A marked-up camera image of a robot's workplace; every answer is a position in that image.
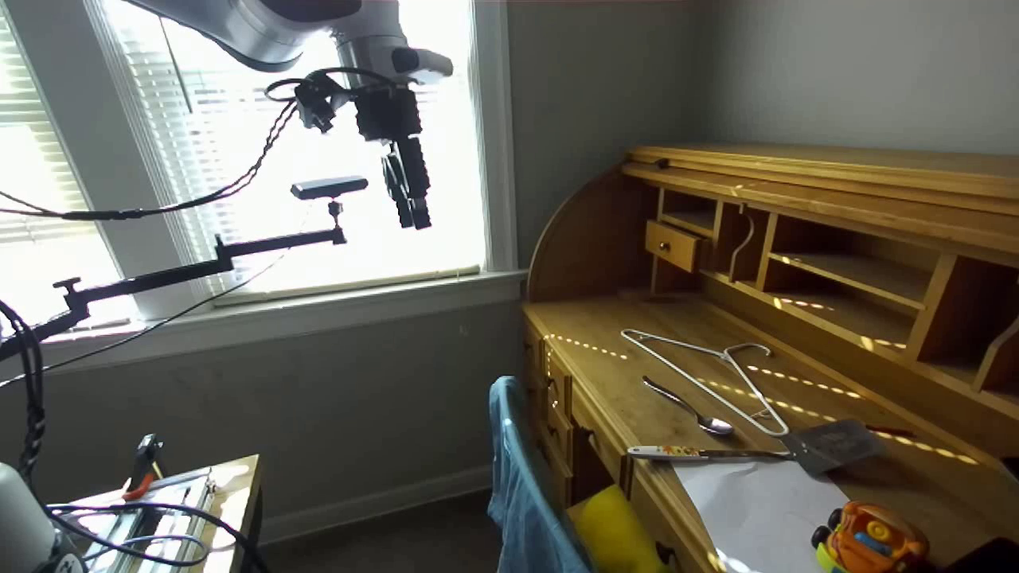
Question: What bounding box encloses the white paper sheet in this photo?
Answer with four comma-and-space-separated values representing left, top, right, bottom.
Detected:
674, 462, 848, 573

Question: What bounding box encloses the light blue towel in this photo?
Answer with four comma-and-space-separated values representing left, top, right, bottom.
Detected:
486, 376, 592, 573

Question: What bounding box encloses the black camera on boom arm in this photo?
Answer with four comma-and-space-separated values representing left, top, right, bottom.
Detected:
0, 177, 368, 358

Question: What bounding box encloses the wooden roll-top desk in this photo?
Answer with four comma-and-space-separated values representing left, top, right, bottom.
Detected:
524, 147, 1019, 573

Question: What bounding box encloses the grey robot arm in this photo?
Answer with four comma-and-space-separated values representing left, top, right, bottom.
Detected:
130, 0, 453, 229

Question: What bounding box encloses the yellow chair cushion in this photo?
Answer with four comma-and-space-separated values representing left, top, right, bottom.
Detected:
567, 487, 661, 573

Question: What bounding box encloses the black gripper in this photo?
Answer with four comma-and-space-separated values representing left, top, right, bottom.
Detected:
355, 89, 428, 229

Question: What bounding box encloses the metal spoon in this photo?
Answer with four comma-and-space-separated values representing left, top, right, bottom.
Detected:
641, 376, 735, 440

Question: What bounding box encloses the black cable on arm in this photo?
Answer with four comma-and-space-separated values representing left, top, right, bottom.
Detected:
0, 65, 402, 224

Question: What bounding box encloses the white wire hanger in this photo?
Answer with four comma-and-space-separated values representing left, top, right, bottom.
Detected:
619, 328, 790, 435

